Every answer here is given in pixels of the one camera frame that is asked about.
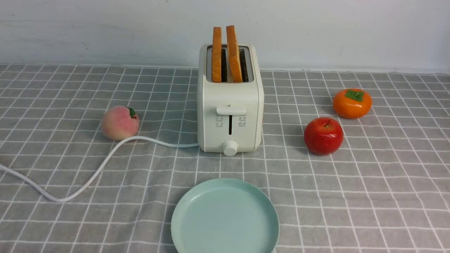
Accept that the light green round plate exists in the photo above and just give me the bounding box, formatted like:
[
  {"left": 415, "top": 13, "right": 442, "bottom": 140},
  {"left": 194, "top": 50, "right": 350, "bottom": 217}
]
[{"left": 171, "top": 178, "right": 279, "bottom": 253}]

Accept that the white two-slot toaster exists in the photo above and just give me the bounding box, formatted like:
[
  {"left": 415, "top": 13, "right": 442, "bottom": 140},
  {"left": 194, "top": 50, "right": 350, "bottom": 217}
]
[{"left": 197, "top": 44, "right": 265, "bottom": 156}]

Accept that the white toaster power cord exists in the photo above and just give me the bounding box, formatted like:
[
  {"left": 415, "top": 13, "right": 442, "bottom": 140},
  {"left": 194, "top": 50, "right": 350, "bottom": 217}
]
[{"left": 0, "top": 136, "right": 200, "bottom": 203}]

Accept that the toasted bread slice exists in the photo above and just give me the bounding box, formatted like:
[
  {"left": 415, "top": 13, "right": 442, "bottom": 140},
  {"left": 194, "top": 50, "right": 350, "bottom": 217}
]
[
  {"left": 226, "top": 25, "right": 243, "bottom": 82},
  {"left": 212, "top": 27, "right": 222, "bottom": 82}
]

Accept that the orange persimmon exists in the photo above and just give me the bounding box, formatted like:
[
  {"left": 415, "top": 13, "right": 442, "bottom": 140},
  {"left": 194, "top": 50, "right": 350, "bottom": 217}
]
[{"left": 333, "top": 89, "right": 372, "bottom": 119}]

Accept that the grey checkered tablecloth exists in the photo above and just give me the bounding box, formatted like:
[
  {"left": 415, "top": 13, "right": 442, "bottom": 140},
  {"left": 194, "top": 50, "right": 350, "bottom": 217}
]
[{"left": 0, "top": 64, "right": 450, "bottom": 253}]

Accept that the pink peach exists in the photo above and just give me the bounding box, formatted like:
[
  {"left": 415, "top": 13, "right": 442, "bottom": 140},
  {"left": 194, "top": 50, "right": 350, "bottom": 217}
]
[{"left": 100, "top": 106, "right": 140, "bottom": 141}]

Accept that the red apple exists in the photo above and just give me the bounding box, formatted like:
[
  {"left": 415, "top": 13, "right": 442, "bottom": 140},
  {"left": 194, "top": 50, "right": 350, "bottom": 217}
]
[{"left": 304, "top": 117, "right": 344, "bottom": 156}]

